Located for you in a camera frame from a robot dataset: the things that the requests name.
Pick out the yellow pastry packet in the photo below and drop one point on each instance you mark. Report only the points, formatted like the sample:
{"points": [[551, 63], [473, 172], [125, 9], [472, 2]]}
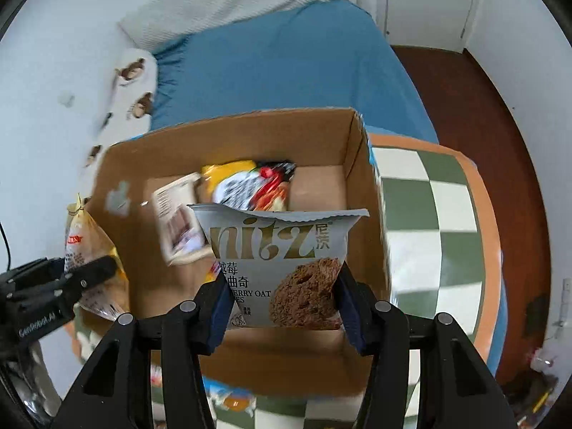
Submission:
{"points": [[89, 241]]}

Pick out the beige wafer packet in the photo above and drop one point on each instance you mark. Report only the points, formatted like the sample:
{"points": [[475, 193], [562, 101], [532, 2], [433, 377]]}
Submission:
{"points": [[174, 219]]}

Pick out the pile of floor clutter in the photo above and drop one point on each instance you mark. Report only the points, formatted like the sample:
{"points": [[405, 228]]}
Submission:
{"points": [[536, 380]]}

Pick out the orange-rimmed table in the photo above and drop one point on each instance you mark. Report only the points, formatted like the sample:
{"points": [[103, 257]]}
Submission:
{"points": [[489, 232]]}

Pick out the grey cookie packet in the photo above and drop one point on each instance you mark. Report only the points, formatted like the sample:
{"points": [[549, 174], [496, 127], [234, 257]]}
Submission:
{"points": [[268, 241]]}

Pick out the yellow and black snack packet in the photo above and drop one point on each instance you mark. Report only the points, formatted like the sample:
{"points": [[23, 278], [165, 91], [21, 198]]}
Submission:
{"points": [[241, 187]]}

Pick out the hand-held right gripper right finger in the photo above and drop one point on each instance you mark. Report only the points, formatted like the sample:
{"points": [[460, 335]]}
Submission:
{"points": [[351, 319]]}

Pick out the white pillow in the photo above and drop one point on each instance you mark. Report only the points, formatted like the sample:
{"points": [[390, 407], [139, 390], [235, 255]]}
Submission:
{"points": [[223, 4]]}

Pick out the green checkered tablecloth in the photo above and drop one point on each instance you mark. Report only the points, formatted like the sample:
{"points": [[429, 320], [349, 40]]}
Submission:
{"points": [[424, 214]]}

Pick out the blue bed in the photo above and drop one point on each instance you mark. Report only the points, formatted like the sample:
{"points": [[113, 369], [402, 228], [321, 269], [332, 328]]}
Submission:
{"points": [[290, 62]]}

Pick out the brown cardboard box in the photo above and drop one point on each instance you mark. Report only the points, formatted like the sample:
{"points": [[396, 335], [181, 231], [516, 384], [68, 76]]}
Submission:
{"points": [[268, 143]]}

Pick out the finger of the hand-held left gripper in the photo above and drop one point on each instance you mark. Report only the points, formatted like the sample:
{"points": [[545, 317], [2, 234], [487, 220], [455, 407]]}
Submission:
{"points": [[96, 270]]}

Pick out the blue and orange snack packet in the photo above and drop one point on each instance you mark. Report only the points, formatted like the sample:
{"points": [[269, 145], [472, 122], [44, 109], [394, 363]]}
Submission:
{"points": [[230, 395]]}

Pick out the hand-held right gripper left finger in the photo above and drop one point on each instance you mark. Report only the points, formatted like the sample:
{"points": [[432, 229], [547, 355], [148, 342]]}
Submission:
{"points": [[221, 310]]}

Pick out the white door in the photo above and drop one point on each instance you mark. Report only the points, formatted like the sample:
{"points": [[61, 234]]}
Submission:
{"points": [[429, 0]]}

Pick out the bear print pillow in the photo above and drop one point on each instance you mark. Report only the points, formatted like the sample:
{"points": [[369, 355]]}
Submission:
{"points": [[134, 85]]}

